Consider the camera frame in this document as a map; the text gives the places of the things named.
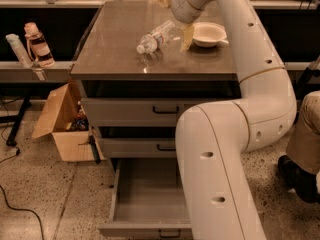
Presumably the white paper bowl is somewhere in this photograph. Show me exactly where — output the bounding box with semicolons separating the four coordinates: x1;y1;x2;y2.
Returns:
193;22;227;48

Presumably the grey shelf rail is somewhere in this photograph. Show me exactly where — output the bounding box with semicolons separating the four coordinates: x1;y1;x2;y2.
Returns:
0;61;73;83

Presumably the clear plastic water bottle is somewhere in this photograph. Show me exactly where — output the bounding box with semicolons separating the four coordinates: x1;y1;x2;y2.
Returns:
136;20;176;54

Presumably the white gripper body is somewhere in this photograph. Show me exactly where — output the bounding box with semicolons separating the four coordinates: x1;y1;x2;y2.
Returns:
170;0;203;24

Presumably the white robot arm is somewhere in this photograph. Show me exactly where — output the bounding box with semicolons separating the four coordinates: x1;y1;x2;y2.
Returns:
167;0;297;240

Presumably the black floor cable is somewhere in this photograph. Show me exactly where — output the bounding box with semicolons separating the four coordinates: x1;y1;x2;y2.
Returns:
0;147;46;240

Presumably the grey open bottom drawer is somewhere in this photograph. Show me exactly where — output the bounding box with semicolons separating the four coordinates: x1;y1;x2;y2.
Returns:
99;158;193;240

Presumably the white cylindrical bottle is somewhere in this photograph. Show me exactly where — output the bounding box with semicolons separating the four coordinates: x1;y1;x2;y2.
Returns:
6;34;33;68

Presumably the grey middle drawer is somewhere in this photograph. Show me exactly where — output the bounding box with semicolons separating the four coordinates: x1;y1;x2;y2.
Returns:
98;138;176;158

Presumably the grey top drawer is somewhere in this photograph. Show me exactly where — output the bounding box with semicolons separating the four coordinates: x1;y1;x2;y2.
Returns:
80;97;208;128

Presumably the grey metal drawer cabinet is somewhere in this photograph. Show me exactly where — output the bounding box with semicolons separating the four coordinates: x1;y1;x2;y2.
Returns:
72;0;240;146

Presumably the black table leg left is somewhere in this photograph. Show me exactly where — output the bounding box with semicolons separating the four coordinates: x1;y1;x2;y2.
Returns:
6;96;31;147

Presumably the open cardboard box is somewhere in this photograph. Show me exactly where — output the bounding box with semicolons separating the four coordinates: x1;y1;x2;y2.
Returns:
32;83;103;163

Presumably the pink reusable drink bottle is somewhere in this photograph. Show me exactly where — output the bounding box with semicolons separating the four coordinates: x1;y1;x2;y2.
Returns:
24;22;55;68

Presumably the person's black shoe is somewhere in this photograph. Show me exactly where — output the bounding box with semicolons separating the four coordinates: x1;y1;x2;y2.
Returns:
278;155;320;203

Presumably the person's tan trouser leg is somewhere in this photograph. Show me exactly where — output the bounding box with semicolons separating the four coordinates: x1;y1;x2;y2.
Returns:
286;91;320;174

